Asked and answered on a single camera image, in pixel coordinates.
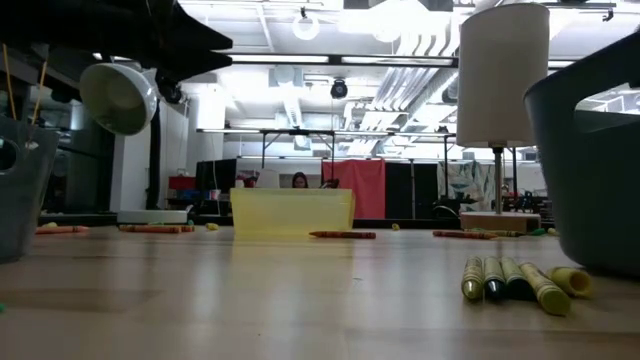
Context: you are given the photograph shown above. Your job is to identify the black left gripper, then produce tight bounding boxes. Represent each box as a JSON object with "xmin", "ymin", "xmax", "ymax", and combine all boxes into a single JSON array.
[{"xmin": 0, "ymin": 0, "xmax": 234, "ymax": 84}]

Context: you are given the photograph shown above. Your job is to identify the yellow translucent bin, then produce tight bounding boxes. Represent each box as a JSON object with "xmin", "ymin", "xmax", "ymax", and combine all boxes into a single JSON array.
[{"xmin": 229, "ymin": 187, "xmax": 357, "ymax": 237}]

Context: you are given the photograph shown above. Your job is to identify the teal plastic bin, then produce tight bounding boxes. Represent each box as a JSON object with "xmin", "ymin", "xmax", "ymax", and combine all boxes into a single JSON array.
[{"xmin": 523, "ymin": 30, "xmax": 640, "ymax": 279}]

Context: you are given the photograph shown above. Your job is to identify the white gooseneck desk lamp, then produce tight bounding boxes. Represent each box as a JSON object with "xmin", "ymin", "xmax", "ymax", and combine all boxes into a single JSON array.
[{"xmin": 78, "ymin": 62, "xmax": 190, "ymax": 226}]

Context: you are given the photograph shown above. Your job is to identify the black monitor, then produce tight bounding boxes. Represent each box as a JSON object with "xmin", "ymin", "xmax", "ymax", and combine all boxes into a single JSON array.
[{"xmin": 194, "ymin": 158, "xmax": 237, "ymax": 201}]

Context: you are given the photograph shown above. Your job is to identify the red storage box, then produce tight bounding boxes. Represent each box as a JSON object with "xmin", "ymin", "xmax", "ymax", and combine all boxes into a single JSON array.
[{"xmin": 168, "ymin": 175, "xmax": 197, "ymax": 191}]

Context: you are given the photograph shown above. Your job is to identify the red cloth panel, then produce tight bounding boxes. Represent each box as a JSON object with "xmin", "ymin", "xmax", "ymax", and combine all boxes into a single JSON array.
[{"xmin": 322, "ymin": 158, "xmax": 387, "ymax": 220}]

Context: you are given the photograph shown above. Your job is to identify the grey translucent bin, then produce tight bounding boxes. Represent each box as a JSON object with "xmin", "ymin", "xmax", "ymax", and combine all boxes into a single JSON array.
[{"xmin": 0, "ymin": 115, "xmax": 60, "ymax": 265}]

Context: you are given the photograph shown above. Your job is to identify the black partition panel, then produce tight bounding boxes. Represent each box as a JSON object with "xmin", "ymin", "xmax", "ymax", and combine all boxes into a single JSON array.
[{"xmin": 384, "ymin": 162, "xmax": 439, "ymax": 220}]

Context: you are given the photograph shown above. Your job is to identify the patterned cloth panel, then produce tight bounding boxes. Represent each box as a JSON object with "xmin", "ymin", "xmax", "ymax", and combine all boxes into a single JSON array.
[{"xmin": 437, "ymin": 159, "xmax": 484, "ymax": 214}]

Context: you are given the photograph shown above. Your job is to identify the table lamp white cylinder shade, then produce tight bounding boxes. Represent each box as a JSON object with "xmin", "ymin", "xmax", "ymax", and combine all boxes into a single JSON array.
[{"xmin": 456, "ymin": 2, "xmax": 551, "ymax": 234}]

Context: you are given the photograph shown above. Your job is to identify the white ring light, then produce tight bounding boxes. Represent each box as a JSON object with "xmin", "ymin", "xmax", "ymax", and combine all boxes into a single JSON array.
[{"xmin": 292, "ymin": 14, "xmax": 321, "ymax": 42}]

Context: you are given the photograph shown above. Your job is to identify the black overhead frame bar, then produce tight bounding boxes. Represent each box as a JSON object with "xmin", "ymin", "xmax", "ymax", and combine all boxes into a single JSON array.
[{"xmin": 227, "ymin": 53, "xmax": 459, "ymax": 69}]

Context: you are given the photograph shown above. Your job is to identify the black hanging camera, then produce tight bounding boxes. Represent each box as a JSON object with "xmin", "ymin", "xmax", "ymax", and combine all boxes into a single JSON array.
[{"xmin": 329, "ymin": 77, "xmax": 350, "ymax": 100}]

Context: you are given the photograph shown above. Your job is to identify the long black frame rail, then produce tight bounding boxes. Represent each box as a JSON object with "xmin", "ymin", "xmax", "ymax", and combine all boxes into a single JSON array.
[{"xmin": 39, "ymin": 213, "xmax": 464, "ymax": 230}]

